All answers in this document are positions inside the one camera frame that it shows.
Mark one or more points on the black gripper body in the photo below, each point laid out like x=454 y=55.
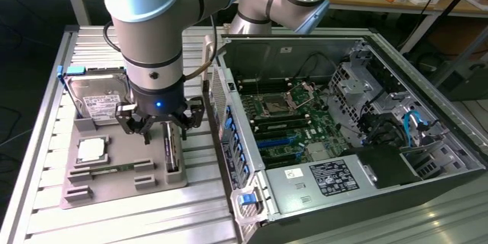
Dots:
x=157 y=101

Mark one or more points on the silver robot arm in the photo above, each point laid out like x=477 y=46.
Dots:
x=152 y=12

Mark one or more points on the silver hard disk drive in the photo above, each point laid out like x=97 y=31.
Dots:
x=76 y=70
x=94 y=92

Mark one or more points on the silver CPU chip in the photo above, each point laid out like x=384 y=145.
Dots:
x=92 y=149

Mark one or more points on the green RAM stick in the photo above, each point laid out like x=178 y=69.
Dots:
x=110 y=168

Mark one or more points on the CPU socket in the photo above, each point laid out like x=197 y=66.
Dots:
x=276 y=105

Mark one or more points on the grey parts rack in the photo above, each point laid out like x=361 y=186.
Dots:
x=121 y=187

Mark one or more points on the black RAM stick with label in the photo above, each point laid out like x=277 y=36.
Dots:
x=281 y=126

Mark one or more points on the metal socket cover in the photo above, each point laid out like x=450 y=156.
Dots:
x=304 y=94

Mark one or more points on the blue case latch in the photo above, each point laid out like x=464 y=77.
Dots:
x=244 y=199

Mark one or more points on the green motherboard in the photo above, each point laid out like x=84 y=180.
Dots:
x=324 y=124

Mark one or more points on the silver chipset heat sink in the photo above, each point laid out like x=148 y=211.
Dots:
x=317 y=152

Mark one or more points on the grey power supply unit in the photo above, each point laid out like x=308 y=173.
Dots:
x=304 y=192

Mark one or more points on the metal disk bay cage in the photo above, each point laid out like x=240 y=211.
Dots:
x=350 y=89

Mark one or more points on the black open PC case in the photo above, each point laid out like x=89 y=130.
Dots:
x=418 y=198

